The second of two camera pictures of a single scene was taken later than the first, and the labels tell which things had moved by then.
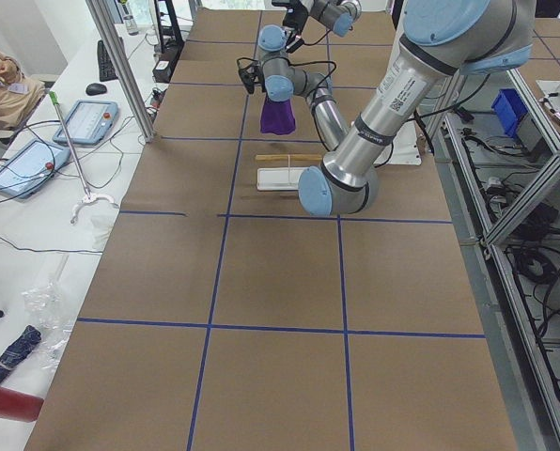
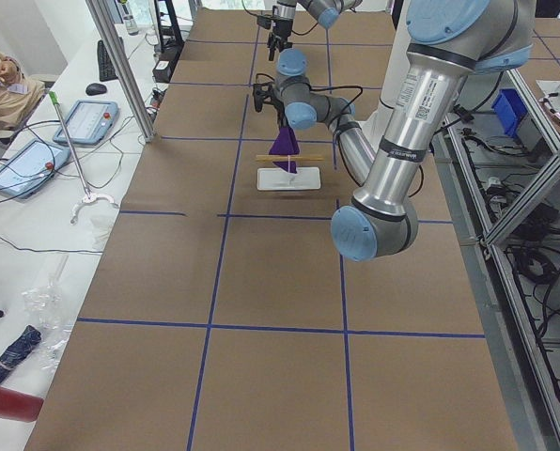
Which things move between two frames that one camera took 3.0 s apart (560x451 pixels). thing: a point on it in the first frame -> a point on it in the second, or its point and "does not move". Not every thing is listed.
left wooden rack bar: (287, 158) does not move
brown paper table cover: (225, 317) does not move
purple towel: (277, 116) -> (285, 143)
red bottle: (6, 403) does not move
